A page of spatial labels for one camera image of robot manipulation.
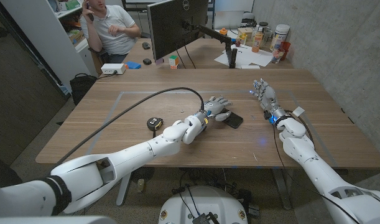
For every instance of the black backpack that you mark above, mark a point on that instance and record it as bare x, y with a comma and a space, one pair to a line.
81, 87

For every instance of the blue flat box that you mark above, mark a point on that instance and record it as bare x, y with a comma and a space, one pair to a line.
133, 65

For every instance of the white power strip box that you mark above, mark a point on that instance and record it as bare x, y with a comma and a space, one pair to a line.
113, 68

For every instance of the orange juice bottle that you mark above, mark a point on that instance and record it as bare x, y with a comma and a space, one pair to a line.
257, 40

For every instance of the small black puck device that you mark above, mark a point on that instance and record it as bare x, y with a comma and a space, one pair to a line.
147, 61

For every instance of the white shelf cabinet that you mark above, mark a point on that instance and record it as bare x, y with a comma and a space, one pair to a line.
53, 37

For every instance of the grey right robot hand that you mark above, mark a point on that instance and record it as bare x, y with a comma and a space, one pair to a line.
267, 98

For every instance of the cardboard box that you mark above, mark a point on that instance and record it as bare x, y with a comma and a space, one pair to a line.
245, 31

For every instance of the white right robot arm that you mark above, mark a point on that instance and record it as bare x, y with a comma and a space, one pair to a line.
326, 174

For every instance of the man in white polo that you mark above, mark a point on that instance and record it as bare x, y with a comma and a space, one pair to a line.
110, 29

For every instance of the black Dell monitor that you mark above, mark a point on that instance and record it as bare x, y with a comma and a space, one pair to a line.
174, 26

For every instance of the white robot torso base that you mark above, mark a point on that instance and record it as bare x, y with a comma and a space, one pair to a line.
203, 207

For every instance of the black computer mouse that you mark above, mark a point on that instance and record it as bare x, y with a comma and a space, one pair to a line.
145, 45

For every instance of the small orange cap object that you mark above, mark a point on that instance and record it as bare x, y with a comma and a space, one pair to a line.
223, 31

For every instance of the red plastic cup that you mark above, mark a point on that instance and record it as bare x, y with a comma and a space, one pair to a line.
285, 49

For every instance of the black smartphone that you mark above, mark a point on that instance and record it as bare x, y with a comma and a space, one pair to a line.
234, 119

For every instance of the clear drinking glass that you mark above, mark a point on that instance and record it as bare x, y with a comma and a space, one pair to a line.
276, 56

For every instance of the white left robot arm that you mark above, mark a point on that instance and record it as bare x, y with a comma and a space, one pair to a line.
115, 161

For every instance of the large white supplement tub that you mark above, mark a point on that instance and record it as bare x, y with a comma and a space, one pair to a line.
280, 36

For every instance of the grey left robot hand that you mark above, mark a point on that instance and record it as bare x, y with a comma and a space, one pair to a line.
217, 108

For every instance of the black yellow tape measure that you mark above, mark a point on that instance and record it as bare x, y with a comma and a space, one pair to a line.
154, 124

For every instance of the white paper sheets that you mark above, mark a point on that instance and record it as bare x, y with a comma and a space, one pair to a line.
247, 56

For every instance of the colourful puzzle cube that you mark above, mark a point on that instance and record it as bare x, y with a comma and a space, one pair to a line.
173, 61

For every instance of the dark lidded glass jar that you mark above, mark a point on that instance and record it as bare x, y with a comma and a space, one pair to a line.
263, 29

